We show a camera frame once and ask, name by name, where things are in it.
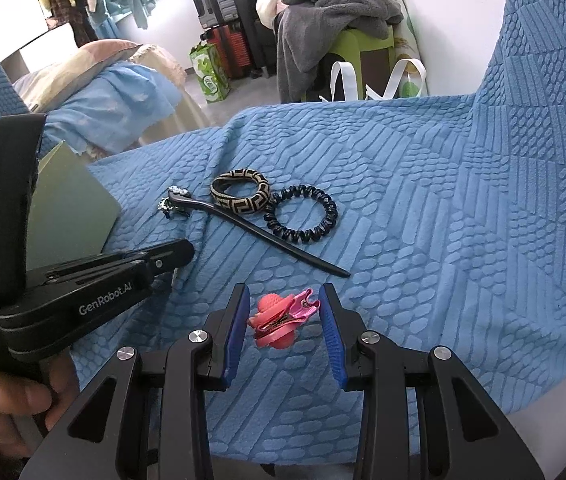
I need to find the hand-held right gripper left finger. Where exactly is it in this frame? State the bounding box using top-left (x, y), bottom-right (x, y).
top-left (18, 282), bottom-right (252, 480)

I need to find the person's left hand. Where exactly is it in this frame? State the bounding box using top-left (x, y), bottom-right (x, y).
top-left (0, 352), bottom-right (81, 458)

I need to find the black hair stick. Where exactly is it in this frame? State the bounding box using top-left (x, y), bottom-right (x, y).
top-left (158, 186), bottom-right (352, 279)

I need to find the pink hair clip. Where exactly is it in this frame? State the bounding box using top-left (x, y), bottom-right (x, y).
top-left (246, 287), bottom-right (322, 350)

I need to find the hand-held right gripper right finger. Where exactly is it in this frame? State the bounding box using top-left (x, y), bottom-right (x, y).
top-left (318, 282), bottom-right (547, 480)

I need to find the cream padded coat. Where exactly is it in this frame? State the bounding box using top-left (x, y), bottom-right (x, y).
top-left (255, 0), bottom-right (310, 37)

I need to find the green shopping bag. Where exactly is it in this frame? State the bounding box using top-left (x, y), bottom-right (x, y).
top-left (189, 42), bottom-right (232, 105)

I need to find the black suitcase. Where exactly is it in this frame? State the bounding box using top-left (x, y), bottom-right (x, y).
top-left (235, 0), bottom-right (285, 79)

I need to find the light blue blanket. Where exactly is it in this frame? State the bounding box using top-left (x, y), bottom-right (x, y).
top-left (42, 67), bottom-right (180, 157)

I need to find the green plastic stool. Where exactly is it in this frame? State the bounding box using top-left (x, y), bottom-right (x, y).
top-left (300, 26), bottom-right (397, 104)

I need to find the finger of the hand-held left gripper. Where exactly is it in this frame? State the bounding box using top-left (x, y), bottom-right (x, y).
top-left (26, 239), bottom-right (195, 291)

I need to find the black beige patterned bangle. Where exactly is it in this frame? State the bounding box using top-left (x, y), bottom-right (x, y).
top-left (209, 169), bottom-right (271, 216)

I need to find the white green dotted bag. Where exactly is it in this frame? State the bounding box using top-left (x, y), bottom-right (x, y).
top-left (363, 0), bottom-right (430, 99)

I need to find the pink beige pillow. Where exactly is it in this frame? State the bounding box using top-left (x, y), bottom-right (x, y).
top-left (13, 39), bottom-right (145, 112)

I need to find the red suitcase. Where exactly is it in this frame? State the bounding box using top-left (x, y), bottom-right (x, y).
top-left (201, 22), bottom-right (255, 80)

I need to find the white desk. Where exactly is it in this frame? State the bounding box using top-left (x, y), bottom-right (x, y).
top-left (0, 22), bottom-right (80, 82)

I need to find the grey fleece robe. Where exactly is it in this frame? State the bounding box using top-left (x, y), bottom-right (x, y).
top-left (275, 0), bottom-right (405, 104)

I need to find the white tote bag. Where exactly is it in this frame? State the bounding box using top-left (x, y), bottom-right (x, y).
top-left (319, 58), bottom-right (430, 102)

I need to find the grey suitcase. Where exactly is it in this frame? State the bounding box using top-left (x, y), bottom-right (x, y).
top-left (186, 0), bottom-right (245, 30)

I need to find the dark spiral hair tie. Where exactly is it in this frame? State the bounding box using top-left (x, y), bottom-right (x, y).
top-left (263, 185), bottom-right (338, 246)

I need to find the green cardboard box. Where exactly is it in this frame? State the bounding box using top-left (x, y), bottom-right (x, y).
top-left (26, 140), bottom-right (122, 272)

